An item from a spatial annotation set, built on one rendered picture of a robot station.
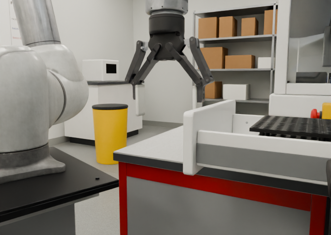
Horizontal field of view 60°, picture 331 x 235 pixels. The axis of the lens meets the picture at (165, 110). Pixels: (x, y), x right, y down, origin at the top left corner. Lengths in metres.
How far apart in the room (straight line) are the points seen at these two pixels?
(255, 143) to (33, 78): 0.45
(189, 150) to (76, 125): 3.85
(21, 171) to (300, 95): 1.13
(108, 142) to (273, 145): 2.85
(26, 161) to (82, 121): 3.56
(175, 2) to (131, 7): 5.38
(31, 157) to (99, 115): 2.56
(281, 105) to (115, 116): 2.13
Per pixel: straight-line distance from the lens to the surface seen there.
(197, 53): 0.58
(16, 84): 0.64
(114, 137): 3.22
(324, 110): 0.88
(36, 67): 0.67
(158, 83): 5.56
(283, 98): 1.39
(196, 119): 0.49
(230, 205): 0.79
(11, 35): 4.00
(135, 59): 0.64
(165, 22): 0.59
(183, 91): 5.32
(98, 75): 4.30
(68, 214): 0.71
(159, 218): 0.89
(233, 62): 4.60
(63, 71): 0.81
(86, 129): 4.17
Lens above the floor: 0.99
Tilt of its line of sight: 7 degrees down
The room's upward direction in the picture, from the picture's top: straight up
